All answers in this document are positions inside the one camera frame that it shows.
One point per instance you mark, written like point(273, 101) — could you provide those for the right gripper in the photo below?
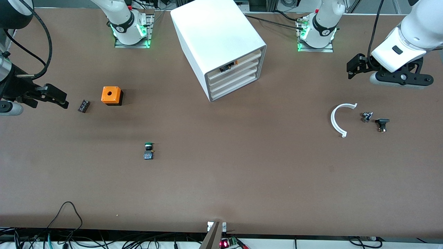
point(15, 88)

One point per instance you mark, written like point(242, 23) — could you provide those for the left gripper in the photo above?
point(362, 62)

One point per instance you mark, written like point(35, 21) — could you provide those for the green push button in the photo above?
point(148, 155)

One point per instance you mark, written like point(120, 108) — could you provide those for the white control box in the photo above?
point(249, 73)

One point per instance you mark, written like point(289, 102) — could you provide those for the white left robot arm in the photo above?
point(325, 20)

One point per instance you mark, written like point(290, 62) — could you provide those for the small black terminal block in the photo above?
point(83, 105)

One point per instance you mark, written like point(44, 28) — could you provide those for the orange box with black base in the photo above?
point(110, 94)

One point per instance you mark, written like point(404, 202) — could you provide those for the small metal fitting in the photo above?
point(366, 117)

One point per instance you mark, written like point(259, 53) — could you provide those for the circuit board with red LED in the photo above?
point(225, 243)

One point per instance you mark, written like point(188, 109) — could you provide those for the black switch component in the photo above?
point(382, 121)

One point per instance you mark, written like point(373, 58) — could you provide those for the white semicircular bracket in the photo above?
point(333, 121)

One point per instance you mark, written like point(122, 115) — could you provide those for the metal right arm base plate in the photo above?
point(131, 46)

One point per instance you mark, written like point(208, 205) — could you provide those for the orange and black switch part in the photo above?
point(225, 68)

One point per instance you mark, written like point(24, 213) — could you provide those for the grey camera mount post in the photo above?
point(213, 238)

